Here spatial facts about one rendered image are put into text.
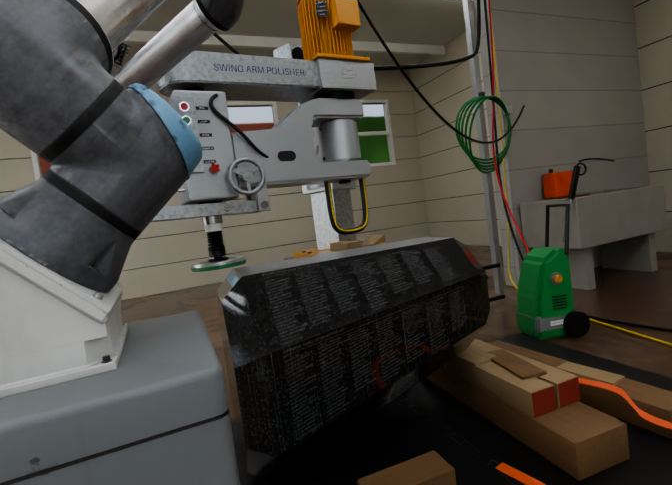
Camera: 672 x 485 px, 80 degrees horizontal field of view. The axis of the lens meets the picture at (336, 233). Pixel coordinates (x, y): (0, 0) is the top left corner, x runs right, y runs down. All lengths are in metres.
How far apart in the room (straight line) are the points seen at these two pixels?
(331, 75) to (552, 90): 3.52
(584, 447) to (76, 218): 1.61
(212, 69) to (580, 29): 4.64
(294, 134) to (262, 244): 6.19
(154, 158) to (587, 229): 3.89
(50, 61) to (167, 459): 0.49
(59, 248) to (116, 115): 0.19
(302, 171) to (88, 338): 1.31
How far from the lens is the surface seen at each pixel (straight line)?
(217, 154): 1.65
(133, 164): 0.63
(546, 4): 5.40
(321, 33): 2.05
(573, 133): 5.25
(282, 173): 1.73
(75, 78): 0.63
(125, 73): 1.36
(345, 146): 1.91
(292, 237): 8.03
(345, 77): 1.96
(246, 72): 1.78
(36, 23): 0.65
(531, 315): 3.01
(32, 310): 0.62
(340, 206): 2.53
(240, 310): 1.48
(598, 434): 1.77
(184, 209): 1.64
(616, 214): 4.54
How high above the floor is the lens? 1.01
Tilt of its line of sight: 3 degrees down
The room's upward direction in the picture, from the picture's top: 8 degrees counter-clockwise
